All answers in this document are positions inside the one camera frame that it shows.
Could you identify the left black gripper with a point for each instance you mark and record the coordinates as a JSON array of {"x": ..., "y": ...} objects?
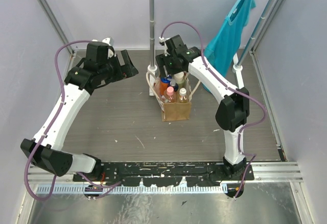
[{"x": 119, "y": 68}]

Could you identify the amber bottle white cap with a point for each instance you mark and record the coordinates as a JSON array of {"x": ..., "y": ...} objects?
[{"x": 183, "y": 98}]

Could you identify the orange bottle blue cap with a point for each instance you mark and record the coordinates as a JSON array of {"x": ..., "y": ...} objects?
[{"x": 164, "y": 84}]

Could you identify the green bottle cream cap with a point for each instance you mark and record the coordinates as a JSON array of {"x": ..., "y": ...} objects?
[{"x": 180, "y": 79}]

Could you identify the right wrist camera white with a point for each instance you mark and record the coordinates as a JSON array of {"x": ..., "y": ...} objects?
[{"x": 163, "y": 42}]

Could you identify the blue pump bottle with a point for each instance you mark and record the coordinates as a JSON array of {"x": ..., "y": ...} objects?
[{"x": 174, "y": 85}]

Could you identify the white metal clothes rack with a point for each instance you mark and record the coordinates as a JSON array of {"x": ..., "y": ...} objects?
[{"x": 237, "y": 63}]

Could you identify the brown canvas tote bag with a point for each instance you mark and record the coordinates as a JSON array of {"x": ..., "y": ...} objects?
[{"x": 170, "y": 111}]

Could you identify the teal t-shirt on hanger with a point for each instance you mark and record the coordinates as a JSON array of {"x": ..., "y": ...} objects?
[{"x": 222, "y": 48}]

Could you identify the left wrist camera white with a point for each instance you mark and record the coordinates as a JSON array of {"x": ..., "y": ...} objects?
[{"x": 108, "y": 42}]

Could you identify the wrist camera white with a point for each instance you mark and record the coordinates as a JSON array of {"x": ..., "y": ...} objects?
[
  {"x": 163, "y": 42},
  {"x": 108, "y": 42}
]

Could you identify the pink cap clear bottle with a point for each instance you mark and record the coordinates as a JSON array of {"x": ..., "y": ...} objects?
[{"x": 170, "y": 95}]

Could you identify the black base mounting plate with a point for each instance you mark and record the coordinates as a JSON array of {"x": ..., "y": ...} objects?
[{"x": 164, "y": 174}]

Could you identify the aluminium frame rail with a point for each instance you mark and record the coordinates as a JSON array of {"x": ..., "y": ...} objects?
[{"x": 258, "y": 172}]

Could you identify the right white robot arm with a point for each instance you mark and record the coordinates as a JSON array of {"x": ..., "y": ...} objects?
[{"x": 233, "y": 109}]

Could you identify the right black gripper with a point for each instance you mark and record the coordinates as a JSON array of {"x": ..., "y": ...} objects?
[{"x": 161, "y": 60}]

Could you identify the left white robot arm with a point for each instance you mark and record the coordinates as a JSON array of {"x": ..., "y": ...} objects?
[{"x": 45, "y": 149}]

